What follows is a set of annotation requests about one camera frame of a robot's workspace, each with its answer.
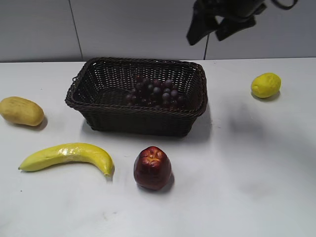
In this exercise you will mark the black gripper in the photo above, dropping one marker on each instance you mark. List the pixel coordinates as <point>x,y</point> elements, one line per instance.
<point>204,18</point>

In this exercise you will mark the dark red grape bunch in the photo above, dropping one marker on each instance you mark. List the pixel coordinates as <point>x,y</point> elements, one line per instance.
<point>155,93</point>

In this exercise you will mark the black woven basket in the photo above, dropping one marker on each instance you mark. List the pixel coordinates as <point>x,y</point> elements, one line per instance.
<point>100,89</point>

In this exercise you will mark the yellow lemon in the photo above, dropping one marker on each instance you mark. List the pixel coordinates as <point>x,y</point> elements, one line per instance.
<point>266,85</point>

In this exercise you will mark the dark red apple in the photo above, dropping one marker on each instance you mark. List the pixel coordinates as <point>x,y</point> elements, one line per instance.
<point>152,169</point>

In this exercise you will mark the yellow banana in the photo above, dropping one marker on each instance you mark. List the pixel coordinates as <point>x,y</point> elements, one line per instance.
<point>70,152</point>

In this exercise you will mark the brown potato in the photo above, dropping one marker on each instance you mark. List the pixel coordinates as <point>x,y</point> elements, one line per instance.
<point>22,111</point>

